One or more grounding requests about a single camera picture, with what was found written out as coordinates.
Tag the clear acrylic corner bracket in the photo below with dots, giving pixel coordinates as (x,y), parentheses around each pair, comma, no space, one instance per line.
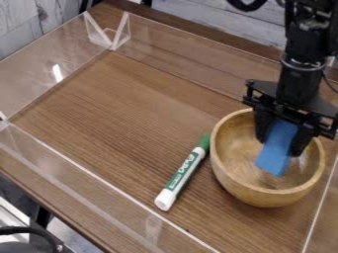
(107,37)

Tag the black metal table bracket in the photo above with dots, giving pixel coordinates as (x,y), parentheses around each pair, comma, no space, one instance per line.
(44,241)

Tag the green and white marker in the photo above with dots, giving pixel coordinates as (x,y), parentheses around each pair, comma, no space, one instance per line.
(167,196)

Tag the brown wooden bowl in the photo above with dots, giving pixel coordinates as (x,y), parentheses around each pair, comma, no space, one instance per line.
(256,171)

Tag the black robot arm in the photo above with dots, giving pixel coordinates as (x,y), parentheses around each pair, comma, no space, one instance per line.
(292,98)

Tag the blue rectangular block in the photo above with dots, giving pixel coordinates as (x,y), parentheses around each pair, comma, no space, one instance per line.
(274,157)

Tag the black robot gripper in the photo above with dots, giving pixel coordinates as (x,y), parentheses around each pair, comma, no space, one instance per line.
(315,117)

